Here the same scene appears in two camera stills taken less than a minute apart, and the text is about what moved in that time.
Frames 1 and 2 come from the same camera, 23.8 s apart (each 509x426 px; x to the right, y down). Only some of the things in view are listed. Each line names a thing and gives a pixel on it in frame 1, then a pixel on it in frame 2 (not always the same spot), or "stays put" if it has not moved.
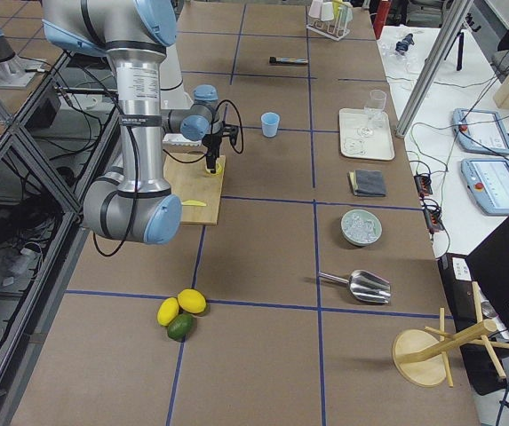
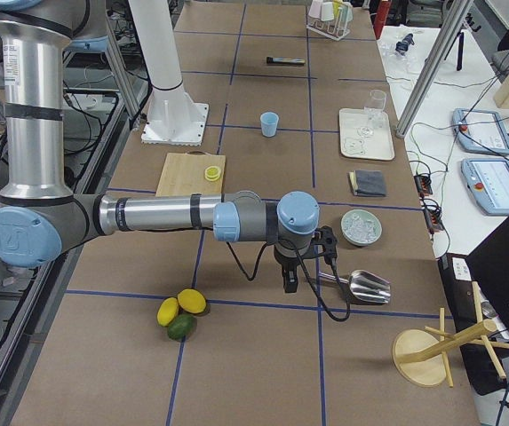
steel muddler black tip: [288, 60] stays put
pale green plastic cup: [345, 11] stays put
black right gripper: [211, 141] to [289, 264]
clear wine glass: [375, 112] stays put
